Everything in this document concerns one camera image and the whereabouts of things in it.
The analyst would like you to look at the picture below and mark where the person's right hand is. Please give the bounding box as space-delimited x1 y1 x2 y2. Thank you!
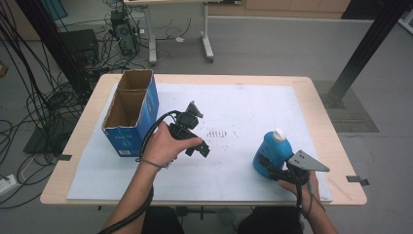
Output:
276 170 326 214

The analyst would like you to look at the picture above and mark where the blue cardboard box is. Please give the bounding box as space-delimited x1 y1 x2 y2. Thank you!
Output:
101 68 160 158

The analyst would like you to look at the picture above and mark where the person's leg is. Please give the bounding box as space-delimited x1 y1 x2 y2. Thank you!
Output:
142 206 186 234
237 206 305 234

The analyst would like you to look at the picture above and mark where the black metal frame post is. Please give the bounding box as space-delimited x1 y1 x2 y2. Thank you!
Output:
320 0 413 110
14 0 94 101

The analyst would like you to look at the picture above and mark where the white table mat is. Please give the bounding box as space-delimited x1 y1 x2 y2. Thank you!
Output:
66 82 334 203

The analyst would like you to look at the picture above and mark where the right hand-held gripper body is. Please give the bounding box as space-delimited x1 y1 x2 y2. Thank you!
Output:
268 149 331 187

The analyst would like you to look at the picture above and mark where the black computer tower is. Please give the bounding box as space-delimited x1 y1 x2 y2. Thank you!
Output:
109 9 141 57

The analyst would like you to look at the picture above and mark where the white desk with metal legs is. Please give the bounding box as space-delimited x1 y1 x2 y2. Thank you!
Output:
123 0 215 65

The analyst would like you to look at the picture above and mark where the person's right leg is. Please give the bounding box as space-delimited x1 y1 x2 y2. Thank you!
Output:
237 206 305 234

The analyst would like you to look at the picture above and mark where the tangle of black floor cables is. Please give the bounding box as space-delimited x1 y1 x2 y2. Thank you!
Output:
0 0 193 209

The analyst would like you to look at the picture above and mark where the thick black right gripper cable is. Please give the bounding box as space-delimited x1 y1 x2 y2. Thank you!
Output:
293 182 305 214

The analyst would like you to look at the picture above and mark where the black equipment case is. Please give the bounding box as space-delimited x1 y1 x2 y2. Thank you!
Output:
59 28 100 66

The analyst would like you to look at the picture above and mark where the white power strip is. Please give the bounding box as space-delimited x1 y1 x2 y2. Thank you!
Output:
0 174 18 197

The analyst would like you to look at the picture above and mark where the thick black left gripper cable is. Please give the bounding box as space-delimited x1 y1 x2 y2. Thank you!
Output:
96 109 182 234

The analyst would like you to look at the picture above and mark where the person's left leg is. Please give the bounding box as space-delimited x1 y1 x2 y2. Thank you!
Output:
142 206 186 234

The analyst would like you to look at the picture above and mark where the wooden cabinet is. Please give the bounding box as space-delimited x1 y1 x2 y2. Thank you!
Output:
207 0 352 20

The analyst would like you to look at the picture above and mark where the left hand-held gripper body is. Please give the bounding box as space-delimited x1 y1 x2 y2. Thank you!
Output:
168 100 205 141

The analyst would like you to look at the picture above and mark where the thick black gripper cable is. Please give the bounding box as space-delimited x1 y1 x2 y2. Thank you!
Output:
96 109 182 234
293 182 305 214

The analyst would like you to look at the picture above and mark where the blue bottle with white cap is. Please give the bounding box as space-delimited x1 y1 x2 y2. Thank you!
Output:
252 127 294 179

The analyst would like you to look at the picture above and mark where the black floor plate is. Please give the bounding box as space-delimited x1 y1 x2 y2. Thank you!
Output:
22 118 77 155

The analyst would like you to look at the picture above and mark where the teal panel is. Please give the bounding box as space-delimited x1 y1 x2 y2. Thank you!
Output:
40 0 68 21

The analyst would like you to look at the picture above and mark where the person's left hand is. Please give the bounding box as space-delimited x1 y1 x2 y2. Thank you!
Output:
141 121 204 169

